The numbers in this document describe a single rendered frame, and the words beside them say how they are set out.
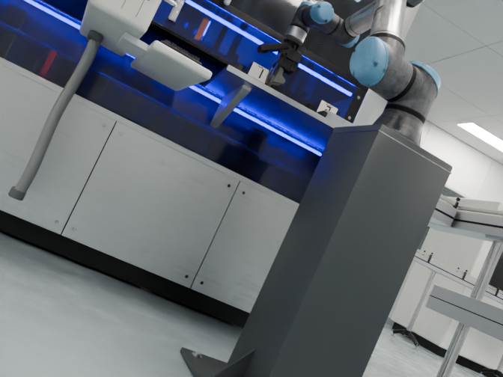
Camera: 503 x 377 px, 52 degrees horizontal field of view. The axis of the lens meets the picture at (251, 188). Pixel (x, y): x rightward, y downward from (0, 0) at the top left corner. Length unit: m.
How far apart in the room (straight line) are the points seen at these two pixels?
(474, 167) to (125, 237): 7.01
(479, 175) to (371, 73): 7.28
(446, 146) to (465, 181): 0.62
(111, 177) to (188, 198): 0.32
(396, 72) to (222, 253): 1.10
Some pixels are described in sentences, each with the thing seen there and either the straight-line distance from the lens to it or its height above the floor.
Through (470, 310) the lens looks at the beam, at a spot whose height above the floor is 0.50.
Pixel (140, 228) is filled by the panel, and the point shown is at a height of 0.23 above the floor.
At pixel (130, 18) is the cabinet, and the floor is 0.82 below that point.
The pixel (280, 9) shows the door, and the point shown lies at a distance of 2.31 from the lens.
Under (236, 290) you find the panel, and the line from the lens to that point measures 2.22.
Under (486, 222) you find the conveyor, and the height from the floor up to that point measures 0.90.
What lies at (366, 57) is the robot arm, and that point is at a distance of 1.43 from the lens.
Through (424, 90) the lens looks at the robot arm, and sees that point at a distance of 1.49.
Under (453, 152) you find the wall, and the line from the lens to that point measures 8.35.
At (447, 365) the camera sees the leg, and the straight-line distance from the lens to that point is 2.55.
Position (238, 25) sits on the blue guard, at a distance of 2.23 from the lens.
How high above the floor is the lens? 0.41
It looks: 4 degrees up
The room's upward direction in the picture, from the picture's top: 25 degrees clockwise
